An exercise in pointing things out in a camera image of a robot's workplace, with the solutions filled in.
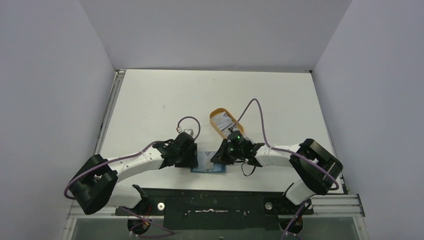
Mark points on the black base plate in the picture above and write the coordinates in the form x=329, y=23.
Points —
x=217, y=210

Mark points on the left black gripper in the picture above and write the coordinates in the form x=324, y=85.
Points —
x=191, y=162

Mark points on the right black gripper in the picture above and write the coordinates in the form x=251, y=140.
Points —
x=222, y=154

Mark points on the yellow oval tray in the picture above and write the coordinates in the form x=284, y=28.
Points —
x=225, y=133

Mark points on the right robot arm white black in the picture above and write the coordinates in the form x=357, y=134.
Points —
x=316, y=167

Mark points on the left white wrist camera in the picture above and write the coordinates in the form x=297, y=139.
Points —
x=189, y=131

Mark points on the aluminium frame rail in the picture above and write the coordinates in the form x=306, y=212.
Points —
x=113, y=96

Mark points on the blue leather card holder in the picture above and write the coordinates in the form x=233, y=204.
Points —
x=219, y=168

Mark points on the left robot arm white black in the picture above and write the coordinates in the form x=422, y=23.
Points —
x=98, y=182

